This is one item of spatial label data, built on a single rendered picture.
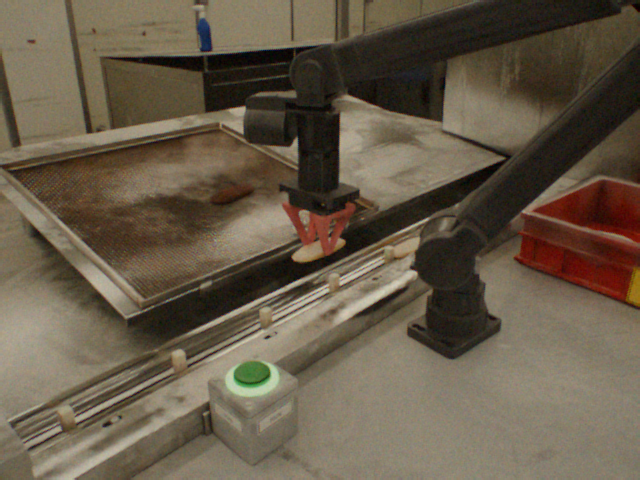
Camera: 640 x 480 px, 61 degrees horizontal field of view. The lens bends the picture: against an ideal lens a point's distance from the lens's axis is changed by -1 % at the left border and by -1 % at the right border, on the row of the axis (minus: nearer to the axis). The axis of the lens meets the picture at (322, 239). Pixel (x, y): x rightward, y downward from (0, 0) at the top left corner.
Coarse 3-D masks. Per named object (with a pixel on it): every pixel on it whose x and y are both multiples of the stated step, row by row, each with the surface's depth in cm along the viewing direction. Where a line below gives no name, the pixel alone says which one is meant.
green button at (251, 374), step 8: (256, 360) 60; (240, 368) 58; (248, 368) 58; (256, 368) 58; (264, 368) 58; (240, 376) 57; (248, 376) 57; (256, 376) 57; (264, 376) 57; (240, 384) 57; (248, 384) 56; (256, 384) 56; (264, 384) 57
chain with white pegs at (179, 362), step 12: (384, 252) 95; (336, 276) 85; (360, 276) 91; (336, 288) 86; (312, 300) 84; (264, 312) 76; (264, 324) 76; (180, 360) 67; (60, 408) 58; (108, 408) 62; (60, 420) 58; (72, 420) 58; (84, 420) 60; (60, 432) 59; (36, 444) 57
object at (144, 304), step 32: (192, 128) 128; (224, 128) 132; (32, 160) 104; (160, 160) 113; (192, 160) 115; (224, 160) 117; (256, 160) 119; (288, 160) 119; (32, 192) 95; (64, 192) 97; (160, 192) 101; (96, 224) 89; (128, 224) 90; (160, 224) 91; (192, 224) 93; (96, 256) 81; (128, 256) 83; (192, 256) 85; (256, 256) 85; (128, 288) 74; (192, 288) 78
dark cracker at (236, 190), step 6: (234, 186) 105; (240, 186) 105; (246, 186) 106; (222, 192) 102; (228, 192) 102; (234, 192) 102; (240, 192) 103; (246, 192) 104; (216, 198) 100; (222, 198) 100; (228, 198) 101; (234, 198) 102
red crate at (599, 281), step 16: (592, 224) 116; (528, 240) 98; (528, 256) 98; (544, 256) 96; (560, 256) 94; (576, 256) 91; (544, 272) 97; (560, 272) 94; (576, 272) 92; (592, 272) 89; (608, 272) 88; (624, 272) 86; (592, 288) 90; (608, 288) 89; (624, 288) 87
